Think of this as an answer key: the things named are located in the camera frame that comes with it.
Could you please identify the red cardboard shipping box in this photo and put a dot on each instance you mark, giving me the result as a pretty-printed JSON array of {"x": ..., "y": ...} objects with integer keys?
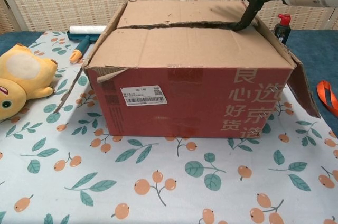
[{"x": 185, "y": 97}]

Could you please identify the black ink bottle red cap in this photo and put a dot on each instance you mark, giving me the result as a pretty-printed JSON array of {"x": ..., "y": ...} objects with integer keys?
[{"x": 282, "y": 32}]

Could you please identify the dark blue table cover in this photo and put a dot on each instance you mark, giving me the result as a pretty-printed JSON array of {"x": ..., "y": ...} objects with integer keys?
[{"x": 311, "y": 57}]

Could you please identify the teal lint roller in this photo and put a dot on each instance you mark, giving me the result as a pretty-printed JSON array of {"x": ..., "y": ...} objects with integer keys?
[{"x": 84, "y": 32}]

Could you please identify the floral fruit print tablecloth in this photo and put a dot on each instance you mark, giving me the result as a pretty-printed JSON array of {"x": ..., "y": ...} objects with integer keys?
[{"x": 169, "y": 181}]

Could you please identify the yellow plush toy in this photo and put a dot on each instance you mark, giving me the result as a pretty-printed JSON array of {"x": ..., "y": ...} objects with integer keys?
[{"x": 26, "y": 76}]

